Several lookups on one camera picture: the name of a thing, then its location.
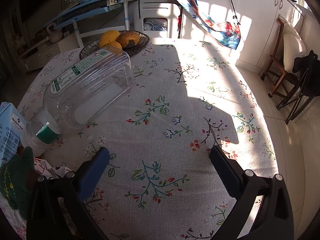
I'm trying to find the pink kettlebell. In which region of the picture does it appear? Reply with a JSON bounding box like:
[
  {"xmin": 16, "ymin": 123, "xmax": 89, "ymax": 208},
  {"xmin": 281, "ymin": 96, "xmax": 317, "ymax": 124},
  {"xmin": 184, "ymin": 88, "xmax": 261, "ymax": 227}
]
[{"xmin": 45, "ymin": 24, "xmax": 63, "ymax": 43}]

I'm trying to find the white floor appliance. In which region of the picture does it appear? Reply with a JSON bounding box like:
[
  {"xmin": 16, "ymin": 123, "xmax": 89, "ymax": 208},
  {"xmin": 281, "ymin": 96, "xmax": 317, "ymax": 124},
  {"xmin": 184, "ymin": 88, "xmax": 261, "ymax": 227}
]
[{"xmin": 134, "ymin": 2, "xmax": 182, "ymax": 39}]

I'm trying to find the wooden chair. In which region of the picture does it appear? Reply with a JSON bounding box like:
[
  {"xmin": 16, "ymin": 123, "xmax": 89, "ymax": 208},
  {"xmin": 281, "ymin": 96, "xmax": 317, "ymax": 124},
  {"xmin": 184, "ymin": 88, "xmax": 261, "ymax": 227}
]
[{"xmin": 260, "ymin": 17, "xmax": 300, "ymax": 98}]

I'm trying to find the clear plastic bottle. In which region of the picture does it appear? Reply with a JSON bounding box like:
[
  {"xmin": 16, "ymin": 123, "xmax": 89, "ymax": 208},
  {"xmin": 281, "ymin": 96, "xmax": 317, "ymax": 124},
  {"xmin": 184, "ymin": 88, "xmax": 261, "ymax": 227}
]
[{"xmin": 21, "ymin": 47, "xmax": 132, "ymax": 157}]

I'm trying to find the blue milk carton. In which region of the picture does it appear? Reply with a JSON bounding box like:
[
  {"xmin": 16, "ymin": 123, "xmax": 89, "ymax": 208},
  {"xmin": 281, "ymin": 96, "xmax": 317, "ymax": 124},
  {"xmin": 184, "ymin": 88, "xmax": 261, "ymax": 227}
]
[{"xmin": 0, "ymin": 102, "xmax": 27, "ymax": 167}]

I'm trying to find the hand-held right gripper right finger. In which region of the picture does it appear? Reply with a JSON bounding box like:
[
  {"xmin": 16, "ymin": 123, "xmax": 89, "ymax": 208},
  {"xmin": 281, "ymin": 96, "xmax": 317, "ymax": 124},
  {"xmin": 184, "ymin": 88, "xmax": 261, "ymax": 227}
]
[{"xmin": 209, "ymin": 145, "xmax": 295, "ymax": 240}]

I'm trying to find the white cabinet row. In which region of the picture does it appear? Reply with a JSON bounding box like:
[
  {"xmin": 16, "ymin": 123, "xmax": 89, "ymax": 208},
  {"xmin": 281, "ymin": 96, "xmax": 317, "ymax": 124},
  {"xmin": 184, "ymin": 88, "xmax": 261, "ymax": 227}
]
[{"xmin": 136, "ymin": 0, "xmax": 305, "ymax": 74}]

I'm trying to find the black cable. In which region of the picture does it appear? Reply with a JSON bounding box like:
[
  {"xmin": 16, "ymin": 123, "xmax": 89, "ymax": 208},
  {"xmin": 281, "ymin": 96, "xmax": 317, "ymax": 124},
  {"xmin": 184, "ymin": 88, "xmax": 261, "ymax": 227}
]
[{"xmin": 127, "ymin": 0, "xmax": 150, "ymax": 20}]

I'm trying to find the white red printed wrapper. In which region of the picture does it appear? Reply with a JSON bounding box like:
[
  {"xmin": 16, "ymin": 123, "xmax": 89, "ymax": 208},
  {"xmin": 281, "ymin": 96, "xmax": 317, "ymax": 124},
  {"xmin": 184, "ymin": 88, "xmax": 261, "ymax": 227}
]
[{"xmin": 34, "ymin": 156, "xmax": 75, "ymax": 180}]

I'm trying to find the green knit toy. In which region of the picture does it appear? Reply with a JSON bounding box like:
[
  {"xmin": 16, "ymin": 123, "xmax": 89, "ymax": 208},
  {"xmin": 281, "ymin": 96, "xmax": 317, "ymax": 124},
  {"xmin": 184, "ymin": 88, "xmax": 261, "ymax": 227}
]
[{"xmin": 0, "ymin": 146, "xmax": 38, "ymax": 219}]

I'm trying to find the white pillow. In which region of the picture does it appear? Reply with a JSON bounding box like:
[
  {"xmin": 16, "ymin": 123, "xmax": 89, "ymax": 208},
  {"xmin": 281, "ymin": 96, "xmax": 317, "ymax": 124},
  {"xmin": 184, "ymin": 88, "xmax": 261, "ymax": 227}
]
[{"xmin": 282, "ymin": 24, "xmax": 307, "ymax": 73}]

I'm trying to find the wicker fruit basket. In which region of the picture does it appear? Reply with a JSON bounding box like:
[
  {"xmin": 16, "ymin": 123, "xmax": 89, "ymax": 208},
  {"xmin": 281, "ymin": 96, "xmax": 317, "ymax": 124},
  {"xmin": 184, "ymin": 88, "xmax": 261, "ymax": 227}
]
[{"xmin": 79, "ymin": 30, "xmax": 150, "ymax": 60}]

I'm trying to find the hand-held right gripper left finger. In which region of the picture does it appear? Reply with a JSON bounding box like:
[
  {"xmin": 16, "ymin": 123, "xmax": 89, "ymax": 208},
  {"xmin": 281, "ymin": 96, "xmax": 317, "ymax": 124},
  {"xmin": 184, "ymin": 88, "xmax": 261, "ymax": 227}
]
[{"xmin": 26, "ymin": 146, "xmax": 110, "ymax": 240}]

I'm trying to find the floral tablecloth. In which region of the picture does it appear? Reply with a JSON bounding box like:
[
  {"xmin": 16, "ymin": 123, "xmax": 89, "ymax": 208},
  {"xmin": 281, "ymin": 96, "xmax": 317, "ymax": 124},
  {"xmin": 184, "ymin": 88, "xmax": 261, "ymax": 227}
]
[{"xmin": 0, "ymin": 40, "xmax": 278, "ymax": 240}]

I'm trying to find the white TV cabinet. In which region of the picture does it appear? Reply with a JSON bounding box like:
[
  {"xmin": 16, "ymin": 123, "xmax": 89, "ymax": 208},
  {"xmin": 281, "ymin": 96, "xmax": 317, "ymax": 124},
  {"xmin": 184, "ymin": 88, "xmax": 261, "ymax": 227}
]
[{"xmin": 15, "ymin": 31, "xmax": 80, "ymax": 73}]

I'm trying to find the black folding chair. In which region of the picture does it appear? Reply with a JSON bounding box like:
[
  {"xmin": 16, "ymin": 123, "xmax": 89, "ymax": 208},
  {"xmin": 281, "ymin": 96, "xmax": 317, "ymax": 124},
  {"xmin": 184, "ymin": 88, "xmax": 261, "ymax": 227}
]
[{"xmin": 276, "ymin": 50, "xmax": 320, "ymax": 125}]

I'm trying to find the colourful printed cloth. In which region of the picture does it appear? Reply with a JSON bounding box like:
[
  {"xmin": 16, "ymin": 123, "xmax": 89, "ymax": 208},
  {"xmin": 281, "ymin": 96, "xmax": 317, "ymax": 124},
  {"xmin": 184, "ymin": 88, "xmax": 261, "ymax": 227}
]
[{"xmin": 170, "ymin": 0, "xmax": 242, "ymax": 50}]

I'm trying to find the yellow mango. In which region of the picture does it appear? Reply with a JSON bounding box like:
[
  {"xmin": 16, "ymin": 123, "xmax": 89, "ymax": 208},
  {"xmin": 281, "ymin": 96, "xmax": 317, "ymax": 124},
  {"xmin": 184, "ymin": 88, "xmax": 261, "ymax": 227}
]
[
  {"xmin": 99, "ymin": 30, "xmax": 121, "ymax": 47},
  {"xmin": 105, "ymin": 41, "xmax": 123, "ymax": 52}
]

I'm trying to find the brown spotted mango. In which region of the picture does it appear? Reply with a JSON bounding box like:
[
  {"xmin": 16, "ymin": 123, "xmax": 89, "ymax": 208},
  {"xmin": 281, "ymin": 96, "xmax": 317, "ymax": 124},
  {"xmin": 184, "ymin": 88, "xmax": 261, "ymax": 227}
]
[{"xmin": 117, "ymin": 31, "xmax": 141, "ymax": 49}]

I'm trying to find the blue study desk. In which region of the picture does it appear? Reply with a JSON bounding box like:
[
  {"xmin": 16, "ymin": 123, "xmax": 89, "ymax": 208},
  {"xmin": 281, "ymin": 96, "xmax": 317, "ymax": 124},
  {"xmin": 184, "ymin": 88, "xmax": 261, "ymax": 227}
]
[{"xmin": 49, "ymin": 0, "xmax": 139, "ymax": 48}]

